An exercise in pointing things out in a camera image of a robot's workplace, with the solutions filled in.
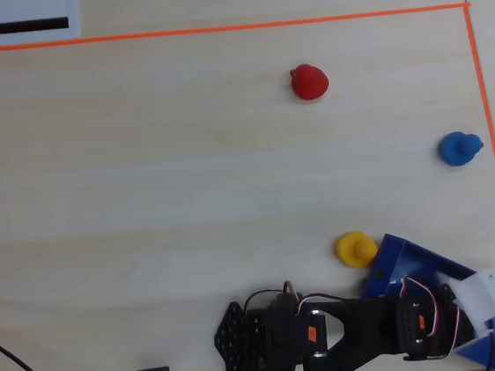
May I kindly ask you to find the red white servo wire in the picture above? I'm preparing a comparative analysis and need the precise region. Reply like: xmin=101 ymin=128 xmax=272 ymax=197
xmin=241 ymin=274 xmax=347 ymax=325
xmin=397 ymin=269 xmax=467 ymax=364

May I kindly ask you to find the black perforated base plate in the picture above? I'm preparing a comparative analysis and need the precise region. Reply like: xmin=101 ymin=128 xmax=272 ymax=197
xmin=210 ymin=301 xmax=252 ymax=371

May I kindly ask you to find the blue toy duck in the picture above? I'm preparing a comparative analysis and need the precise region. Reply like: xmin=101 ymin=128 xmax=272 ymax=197
xmin=436 ymin=128 xmax=486 ymax=169

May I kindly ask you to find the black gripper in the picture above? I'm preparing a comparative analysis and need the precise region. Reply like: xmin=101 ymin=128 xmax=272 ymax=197
xmin=433 ymin=278 xmax=487 ymax=350

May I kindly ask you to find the yellow toy duck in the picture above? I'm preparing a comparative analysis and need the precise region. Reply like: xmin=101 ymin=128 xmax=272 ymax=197
xmin=334 ymin=228 xmax=380 ymax=271

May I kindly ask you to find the red toy duck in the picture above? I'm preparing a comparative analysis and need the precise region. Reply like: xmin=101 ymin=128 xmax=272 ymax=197
xmin=288 ymin=61 xmax=332 ymax=103

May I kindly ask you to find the blue plastic box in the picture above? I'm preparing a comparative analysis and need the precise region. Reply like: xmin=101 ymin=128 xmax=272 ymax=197
xmin=353 ymin=220 xmax=495 ymax=371

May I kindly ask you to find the black camera cable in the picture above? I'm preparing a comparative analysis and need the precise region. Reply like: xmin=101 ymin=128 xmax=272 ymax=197
xmin=298 ymin=330 xmax=495 ymax=371

